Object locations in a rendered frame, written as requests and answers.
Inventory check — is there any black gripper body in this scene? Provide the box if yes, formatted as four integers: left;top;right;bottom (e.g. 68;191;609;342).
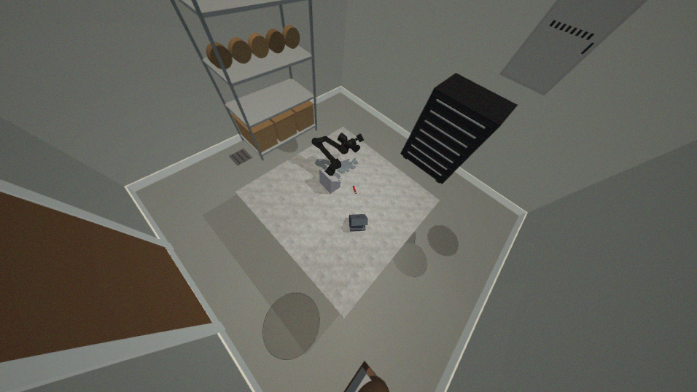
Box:
350;134;364;145

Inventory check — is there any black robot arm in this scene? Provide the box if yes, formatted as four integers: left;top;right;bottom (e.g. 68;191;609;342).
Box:
312;133;360;176

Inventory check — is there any grey sloped panel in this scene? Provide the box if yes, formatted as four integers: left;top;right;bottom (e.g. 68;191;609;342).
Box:
349;214;368;232

